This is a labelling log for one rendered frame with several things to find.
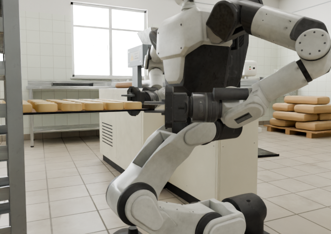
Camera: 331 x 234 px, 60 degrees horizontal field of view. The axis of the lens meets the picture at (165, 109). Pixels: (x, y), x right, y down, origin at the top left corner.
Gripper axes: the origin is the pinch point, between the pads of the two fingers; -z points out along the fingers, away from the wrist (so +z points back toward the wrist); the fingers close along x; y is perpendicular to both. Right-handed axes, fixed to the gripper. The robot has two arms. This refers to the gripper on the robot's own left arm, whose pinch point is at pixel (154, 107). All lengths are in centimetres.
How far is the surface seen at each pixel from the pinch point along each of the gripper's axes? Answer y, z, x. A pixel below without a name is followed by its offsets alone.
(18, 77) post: 24.7, -26.9, 7.4
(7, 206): -13, -52, -36
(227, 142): -91, 41, -27
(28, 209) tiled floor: -109, -92, -78
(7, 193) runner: 23.5, -30.7, -17.7
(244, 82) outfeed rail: -112, 55, 11
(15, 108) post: 25.1, -27.5, 0.9
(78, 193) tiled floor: -140, -67, -78
